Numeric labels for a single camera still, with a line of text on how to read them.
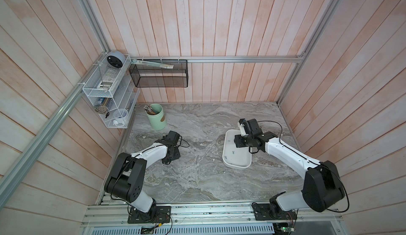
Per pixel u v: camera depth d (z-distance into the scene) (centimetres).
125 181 45
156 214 72
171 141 75
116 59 80
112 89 75
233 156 93
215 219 73
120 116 86
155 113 96
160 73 105
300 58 94
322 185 42
